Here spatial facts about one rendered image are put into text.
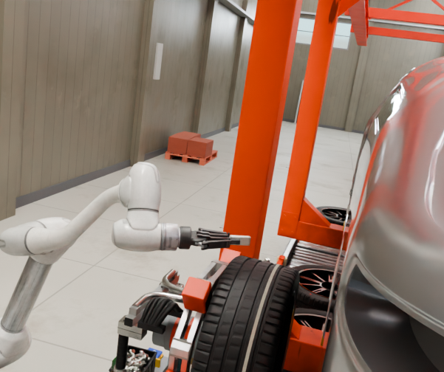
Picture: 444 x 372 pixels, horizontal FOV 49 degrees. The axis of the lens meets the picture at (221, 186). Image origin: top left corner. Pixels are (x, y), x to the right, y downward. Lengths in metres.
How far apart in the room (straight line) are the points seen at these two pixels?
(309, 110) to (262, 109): 1.93
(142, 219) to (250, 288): 0.40
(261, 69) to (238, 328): 1.08
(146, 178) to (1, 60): 3.72
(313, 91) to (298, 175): 0.68
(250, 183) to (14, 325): 1.17
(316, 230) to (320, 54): 1.42
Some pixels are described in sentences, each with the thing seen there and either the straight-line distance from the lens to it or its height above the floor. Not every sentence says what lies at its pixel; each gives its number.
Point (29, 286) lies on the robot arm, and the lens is 2.18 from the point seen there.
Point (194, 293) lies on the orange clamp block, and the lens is 1.55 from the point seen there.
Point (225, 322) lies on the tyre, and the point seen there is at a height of 1.08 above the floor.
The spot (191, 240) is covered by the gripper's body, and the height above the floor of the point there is 1.27.
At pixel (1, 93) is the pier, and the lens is 5.19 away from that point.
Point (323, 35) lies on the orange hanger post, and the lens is 4.01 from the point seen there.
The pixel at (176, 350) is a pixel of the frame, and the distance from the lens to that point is 1.60.
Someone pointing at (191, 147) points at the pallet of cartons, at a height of 0.29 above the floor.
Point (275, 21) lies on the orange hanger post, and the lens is 2.10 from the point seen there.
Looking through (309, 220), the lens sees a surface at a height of 0.71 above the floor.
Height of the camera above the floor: 1.81
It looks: 13 degrees down
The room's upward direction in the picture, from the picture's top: 8 degrees clockwise
